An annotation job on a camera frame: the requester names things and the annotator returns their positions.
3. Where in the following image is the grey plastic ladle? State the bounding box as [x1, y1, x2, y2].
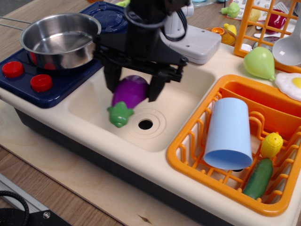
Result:
[272, 17, 301, 66]

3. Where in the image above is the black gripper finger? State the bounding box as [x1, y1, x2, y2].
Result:
[103, 64, 122, 93]
[148, 74, 168, 102]

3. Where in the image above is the orange toy strainer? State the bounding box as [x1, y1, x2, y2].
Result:
[205, 27, 237, 46]

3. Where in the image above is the stainless steel pan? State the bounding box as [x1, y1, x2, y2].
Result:
[0, 12, 102, 71]

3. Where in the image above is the yellow toy piece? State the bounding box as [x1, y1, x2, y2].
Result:
[223, 24, 237, 35]

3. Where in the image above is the blue toy stove top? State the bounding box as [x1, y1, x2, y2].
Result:
[0, 1, 127, 108]

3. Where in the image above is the orange dish drainer basket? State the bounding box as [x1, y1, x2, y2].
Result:
[166, 75, 301, 217]

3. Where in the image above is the red stove knob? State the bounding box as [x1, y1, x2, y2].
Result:
[2, 61, 24, 78]
[30, 74, 53, 92]

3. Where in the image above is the red stove knob right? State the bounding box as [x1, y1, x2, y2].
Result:
[30, 74, 53, 92]

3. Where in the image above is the red stove knob left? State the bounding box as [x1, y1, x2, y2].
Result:
[2, 61, 24, 78]

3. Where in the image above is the green toy pear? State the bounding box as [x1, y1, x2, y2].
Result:
[243, 47, 275, 81]

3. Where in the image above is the beige toy sink unit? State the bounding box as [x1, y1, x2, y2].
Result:
[0, 44, 301, 226]

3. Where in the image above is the green toy cucumber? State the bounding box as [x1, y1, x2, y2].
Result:
[242, 158, 273, 200]

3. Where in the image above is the orange plastic rack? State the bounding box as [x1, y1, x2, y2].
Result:
[234, 0, 301, 57]

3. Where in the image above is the black mount plate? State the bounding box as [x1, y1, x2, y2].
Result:
[27, 210, 71, 226]

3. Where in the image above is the grey toy faucet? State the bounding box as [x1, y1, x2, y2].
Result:
[160, 12, 222, 65]

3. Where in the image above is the purple toy eggplant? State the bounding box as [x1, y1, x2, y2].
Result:
[107, 75, 149, 128]

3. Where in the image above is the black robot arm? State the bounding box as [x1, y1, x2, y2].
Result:
[94, 0, 190, 102]

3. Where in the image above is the green toy broccoli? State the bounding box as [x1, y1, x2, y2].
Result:
[221, 2, 240, 18]

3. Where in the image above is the green cutting board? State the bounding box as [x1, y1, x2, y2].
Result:
[116, 0, 130, 7]

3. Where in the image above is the toy fried egg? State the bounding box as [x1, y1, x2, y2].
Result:
[275, 73, 301, 101]

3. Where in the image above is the black cable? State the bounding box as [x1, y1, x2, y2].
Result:
[0, 190, 30, 226]

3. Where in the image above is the red toy vegetable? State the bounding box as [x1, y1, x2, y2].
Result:
[268, 14, 286, 29]

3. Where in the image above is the light blue plastic cup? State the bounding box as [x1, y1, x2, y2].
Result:
[203, 97, 253, 170]

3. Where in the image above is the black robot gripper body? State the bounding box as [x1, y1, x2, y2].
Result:
[94, 23, 188, 82]

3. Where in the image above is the yellow toy corn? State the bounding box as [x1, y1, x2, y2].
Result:
[260, 132, 284, 159]

